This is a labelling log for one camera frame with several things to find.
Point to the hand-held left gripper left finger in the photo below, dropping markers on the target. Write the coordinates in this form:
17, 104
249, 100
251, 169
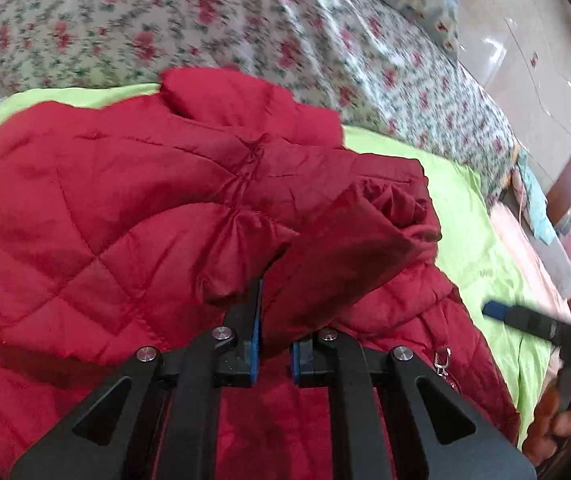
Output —
255, 350

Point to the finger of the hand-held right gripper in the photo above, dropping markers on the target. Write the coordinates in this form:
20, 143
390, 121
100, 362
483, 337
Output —
520, 317

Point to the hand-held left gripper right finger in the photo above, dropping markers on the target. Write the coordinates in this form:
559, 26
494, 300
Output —
296, 365

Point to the red quilted jacket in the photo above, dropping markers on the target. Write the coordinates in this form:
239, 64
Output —
115, 185

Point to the person's right hand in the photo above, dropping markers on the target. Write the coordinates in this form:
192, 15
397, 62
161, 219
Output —
545, 430

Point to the pink bed sheet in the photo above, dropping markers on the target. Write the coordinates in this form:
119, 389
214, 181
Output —
520, 245

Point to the lime green blanket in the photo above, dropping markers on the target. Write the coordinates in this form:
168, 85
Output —
470, 240

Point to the light blue cloth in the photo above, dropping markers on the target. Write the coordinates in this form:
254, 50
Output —
535, 200

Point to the white floral quilt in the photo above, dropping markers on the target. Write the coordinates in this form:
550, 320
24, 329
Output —
165, 20

